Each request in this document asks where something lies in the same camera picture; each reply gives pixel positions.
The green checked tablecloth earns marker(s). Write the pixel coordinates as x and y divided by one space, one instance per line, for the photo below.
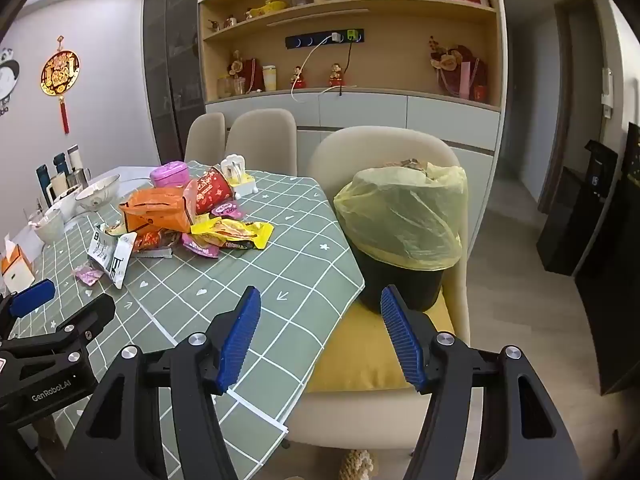
260 280

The yellow toy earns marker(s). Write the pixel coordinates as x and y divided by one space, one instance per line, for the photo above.
270 8

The clear glass jars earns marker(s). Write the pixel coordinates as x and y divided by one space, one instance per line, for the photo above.
230 87

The large white patterned bowl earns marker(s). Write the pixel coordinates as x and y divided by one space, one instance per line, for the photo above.
97 197

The white bowl with dark food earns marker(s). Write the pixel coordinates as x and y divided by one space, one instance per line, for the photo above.
67 202

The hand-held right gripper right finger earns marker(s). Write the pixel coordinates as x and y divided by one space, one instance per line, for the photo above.
400 340

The beige chair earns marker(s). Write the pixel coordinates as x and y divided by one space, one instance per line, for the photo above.
380 145
262 140
205 135

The white and yellow plastic holder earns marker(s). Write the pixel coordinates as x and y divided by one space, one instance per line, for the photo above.
237 175

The red gold snack packet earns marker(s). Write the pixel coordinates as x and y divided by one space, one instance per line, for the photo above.
157 241

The white mug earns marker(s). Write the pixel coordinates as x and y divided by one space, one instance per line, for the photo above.
59 187

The white lower cabinets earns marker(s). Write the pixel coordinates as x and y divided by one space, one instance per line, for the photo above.
370 110

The white thermos bottle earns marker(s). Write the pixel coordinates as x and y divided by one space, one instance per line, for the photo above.
75 157

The dark wooden door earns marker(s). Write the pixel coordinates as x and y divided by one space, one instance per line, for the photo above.
570 100

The black power strip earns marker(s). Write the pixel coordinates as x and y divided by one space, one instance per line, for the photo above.
310 41

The orange paper box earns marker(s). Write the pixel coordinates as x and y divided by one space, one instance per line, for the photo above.
155 212

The red paper cup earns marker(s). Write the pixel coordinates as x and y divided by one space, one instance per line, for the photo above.
212 192

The small copper pots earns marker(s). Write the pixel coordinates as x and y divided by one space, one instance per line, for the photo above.
225 22

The small pink wrapper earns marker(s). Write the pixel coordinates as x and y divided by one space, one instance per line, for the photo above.
87 275

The orange white tissue box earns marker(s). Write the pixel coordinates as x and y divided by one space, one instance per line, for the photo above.
15 267

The dark snack wrapper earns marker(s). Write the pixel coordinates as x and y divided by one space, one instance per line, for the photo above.
239 245

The yellow seat cushion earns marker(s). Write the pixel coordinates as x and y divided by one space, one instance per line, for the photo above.
350 355

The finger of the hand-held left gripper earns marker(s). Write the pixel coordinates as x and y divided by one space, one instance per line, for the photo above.
32 294
97 310

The small white bowl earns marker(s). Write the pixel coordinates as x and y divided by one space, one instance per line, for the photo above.
49 227

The dark teal bottle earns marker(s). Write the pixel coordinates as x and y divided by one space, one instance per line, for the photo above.
61 164

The pink lidded tin box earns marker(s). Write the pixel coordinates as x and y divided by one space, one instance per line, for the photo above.
170 175

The panda wall clock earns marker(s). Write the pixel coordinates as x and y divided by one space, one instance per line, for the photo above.
7 77

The white black-print packet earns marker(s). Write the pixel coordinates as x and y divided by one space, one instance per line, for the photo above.
120 260

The large red flower bag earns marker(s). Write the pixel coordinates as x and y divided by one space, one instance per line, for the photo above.
460 72

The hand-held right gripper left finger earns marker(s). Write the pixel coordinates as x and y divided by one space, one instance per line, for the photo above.
242 335

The small red flower bag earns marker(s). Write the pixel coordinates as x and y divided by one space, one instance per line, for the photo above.
245 72

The glass pitcher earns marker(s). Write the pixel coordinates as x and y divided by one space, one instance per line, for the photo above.
81 177

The small red figurine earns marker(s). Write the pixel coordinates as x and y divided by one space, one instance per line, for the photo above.
298 80
336 76

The brown crumpled wrapper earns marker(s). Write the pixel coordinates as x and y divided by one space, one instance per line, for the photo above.
407 165

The small red box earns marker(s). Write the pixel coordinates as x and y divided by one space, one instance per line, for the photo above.
479 93

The red gold hanging ornament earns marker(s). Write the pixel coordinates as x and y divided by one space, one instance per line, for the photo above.
60 72

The round pink wrapper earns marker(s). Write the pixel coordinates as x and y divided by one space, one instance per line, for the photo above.
227 210

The dark glass cabinet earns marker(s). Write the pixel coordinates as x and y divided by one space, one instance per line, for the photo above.
170 60

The wooden wall shelf unit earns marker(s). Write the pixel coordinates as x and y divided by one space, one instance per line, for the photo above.
390 65

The white tumbler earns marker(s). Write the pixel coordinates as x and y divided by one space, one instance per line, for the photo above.
270 79

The white wall intercom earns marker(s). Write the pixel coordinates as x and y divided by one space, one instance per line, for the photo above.
607 92

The white wrapper strip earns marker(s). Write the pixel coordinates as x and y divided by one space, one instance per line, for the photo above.
152 253

